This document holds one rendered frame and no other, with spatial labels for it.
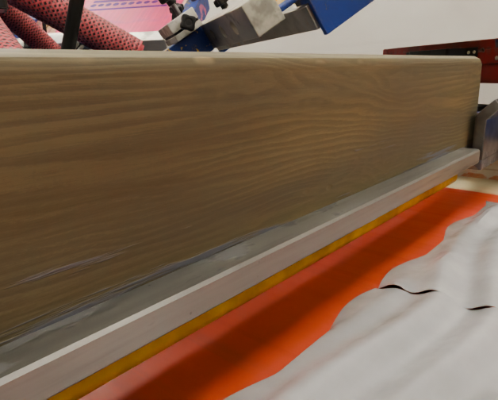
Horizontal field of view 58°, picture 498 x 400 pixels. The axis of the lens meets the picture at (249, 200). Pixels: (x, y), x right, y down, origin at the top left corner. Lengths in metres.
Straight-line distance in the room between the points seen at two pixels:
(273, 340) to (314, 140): 0.08
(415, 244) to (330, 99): 0.12
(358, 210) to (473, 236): 0.10
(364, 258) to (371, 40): 2.23
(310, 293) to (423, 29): 2.17
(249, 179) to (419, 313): 0.08
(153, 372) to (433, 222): 0.21
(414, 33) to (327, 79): 2.17
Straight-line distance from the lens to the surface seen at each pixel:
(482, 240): 0.29
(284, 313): 0.20
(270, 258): 0.15
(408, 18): 2.38
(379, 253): 0.26
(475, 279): 0.23
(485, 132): 0.38
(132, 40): 0.85
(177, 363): 0.17
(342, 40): 2.53
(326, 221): 0.18
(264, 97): 0.16
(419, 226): 0.31
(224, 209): 0.15
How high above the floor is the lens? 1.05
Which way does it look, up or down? 16 degrees down
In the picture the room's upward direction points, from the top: 2 degrees counter-clockwise
